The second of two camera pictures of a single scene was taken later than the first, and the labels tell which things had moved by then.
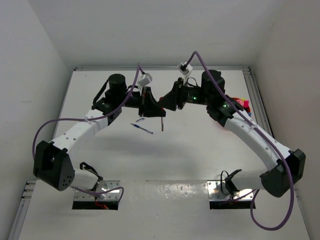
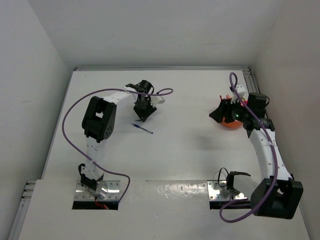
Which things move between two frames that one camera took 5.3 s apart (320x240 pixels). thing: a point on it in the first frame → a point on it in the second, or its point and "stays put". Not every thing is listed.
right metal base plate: (215, 192) stays put
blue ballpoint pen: (137, 126) stays put
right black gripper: (175, 97) → (223, 110)
